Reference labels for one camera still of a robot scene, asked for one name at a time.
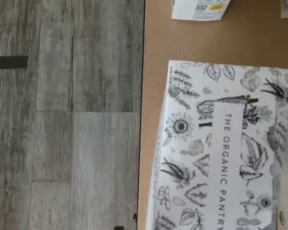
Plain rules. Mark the black floor tape strip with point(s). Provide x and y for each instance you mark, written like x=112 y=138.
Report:
x=9 y=62

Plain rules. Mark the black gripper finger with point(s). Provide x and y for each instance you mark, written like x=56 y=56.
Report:
x=119 y=228

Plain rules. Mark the black metal shelving unit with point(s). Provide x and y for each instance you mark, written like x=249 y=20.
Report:
x=142 y=72

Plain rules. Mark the particle board shelf panel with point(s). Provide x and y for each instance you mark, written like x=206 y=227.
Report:
x=194 y=40

